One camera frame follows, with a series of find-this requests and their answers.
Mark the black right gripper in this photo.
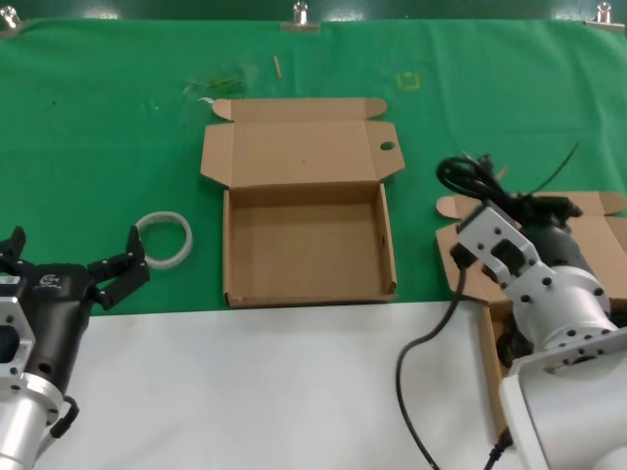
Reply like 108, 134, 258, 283
523, 195, 597, 274

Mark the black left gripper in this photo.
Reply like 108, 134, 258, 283
0, 224, 152, 394

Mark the black power cable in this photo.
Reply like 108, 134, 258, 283
435, 141, 582, 219

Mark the open cardboard box with hole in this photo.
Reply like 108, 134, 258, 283
199, 97, 407, 309

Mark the green table cloth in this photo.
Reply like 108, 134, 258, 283
0, 18, 627, 317

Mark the clear tape roll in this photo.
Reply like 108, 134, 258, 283
134, 211, 194, 270

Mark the metal cloth clip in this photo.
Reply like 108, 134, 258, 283
585, 1, 627, 31
279, 1, 320, 33
0, 9, 30, 40

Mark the cardboard box of black cables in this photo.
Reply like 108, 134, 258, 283
434, 190, 627, 442

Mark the silver right camera bracket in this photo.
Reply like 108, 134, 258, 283
455, 205, 555, 295

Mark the silver camera bracket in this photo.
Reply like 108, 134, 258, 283
0, 281, 38, 393
455, 205, 555, 295

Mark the silver left camera bracket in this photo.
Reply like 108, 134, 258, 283
0, 281, 38, 393

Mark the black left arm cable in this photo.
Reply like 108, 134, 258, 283
38, 395, 80, 461

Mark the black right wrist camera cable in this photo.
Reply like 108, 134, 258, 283
396, 244, 491, 470

